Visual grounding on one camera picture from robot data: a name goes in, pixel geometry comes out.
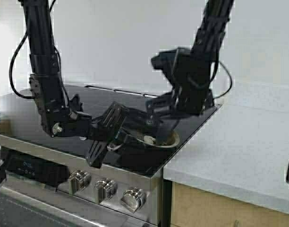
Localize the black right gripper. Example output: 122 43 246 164
146 49 215 146

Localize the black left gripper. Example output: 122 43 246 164
72 102 154 168

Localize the small black frying pan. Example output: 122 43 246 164
107 128 180 156

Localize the raw grey shrimp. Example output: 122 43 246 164
144 135 156 145

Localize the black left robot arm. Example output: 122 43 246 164
20 0 151 168

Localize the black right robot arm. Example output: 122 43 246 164
146 0 234 145

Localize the middle chrome stove knob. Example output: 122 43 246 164
93 178 118 204

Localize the left chrome stove knob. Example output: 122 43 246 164
68 170 91 194

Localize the wooden cabinet under counter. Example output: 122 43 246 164
170 183 289 227

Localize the stainless steel induction stove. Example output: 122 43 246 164
0 94 218 227

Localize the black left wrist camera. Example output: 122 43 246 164
69 94 83 113

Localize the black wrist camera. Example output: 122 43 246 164
69 94 83 113
151 49 177 74

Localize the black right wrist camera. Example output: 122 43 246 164
151 49 177 74

